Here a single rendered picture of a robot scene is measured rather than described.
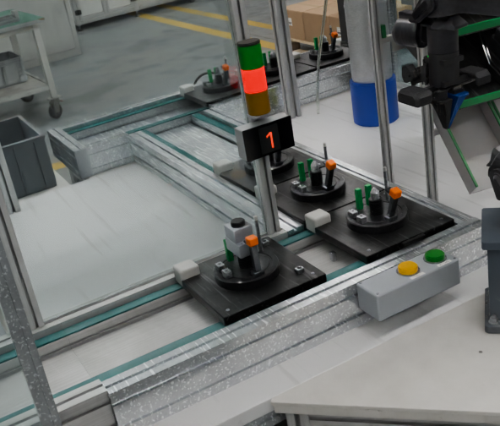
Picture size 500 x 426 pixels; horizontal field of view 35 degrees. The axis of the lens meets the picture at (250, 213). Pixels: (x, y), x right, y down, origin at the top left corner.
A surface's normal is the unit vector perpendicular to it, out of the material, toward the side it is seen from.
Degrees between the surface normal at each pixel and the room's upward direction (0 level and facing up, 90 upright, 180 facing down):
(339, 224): 0
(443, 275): 90
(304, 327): 90
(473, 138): 45
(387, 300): 90
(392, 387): 0
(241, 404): 0
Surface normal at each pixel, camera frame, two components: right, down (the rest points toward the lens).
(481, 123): 0.11, -0.38
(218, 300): -0.16, -0.89
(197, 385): 0.48, 0.30
